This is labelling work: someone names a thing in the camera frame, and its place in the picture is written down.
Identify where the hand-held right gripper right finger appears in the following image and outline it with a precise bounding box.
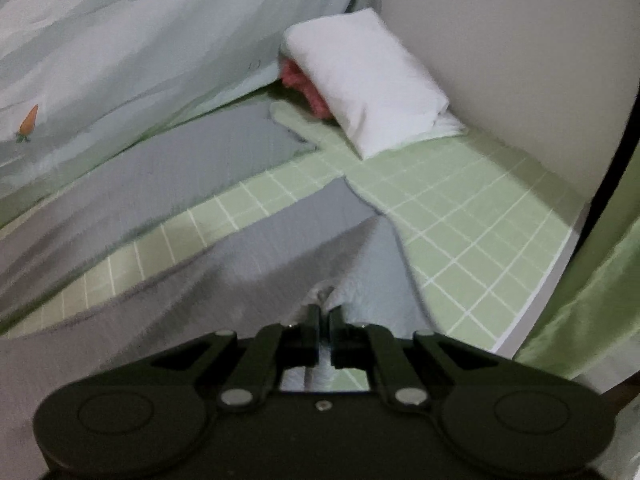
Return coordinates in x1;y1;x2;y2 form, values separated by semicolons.
327;305;494;414

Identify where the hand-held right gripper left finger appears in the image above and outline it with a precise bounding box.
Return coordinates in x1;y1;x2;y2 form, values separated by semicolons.
149;304;321;414

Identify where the grey blanket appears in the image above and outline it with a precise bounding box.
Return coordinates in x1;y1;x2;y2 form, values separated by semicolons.
0;102;434;480

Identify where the green checked bed sheet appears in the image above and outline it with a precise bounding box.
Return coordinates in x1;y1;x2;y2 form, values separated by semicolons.
0;85;592;357

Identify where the pink fluffy cloth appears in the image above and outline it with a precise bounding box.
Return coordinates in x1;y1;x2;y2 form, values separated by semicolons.
278;57;334;121

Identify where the green curtain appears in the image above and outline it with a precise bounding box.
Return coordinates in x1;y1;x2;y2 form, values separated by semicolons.
514;150;640;382

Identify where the white pillow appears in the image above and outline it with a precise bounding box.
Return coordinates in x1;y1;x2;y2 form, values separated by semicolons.
279;8;450;161

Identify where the pale carrot print quilt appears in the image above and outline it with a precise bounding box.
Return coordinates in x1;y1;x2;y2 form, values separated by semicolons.
0;0;384;202

